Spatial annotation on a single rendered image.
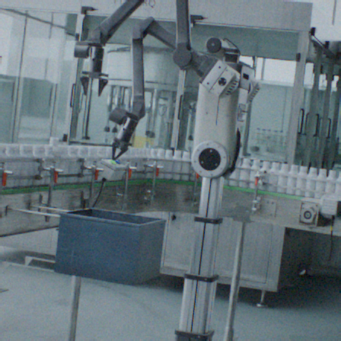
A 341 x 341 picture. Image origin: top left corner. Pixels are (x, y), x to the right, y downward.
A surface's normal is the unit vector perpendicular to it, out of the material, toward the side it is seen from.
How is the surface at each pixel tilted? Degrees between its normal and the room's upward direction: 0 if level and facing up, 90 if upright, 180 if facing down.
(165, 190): 90
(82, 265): 90
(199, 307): 90
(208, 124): 101
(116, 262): 90
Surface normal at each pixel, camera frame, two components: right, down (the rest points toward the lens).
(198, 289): -0.29, 0.02
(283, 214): -0.57, -0.02
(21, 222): 0.95, 0.13
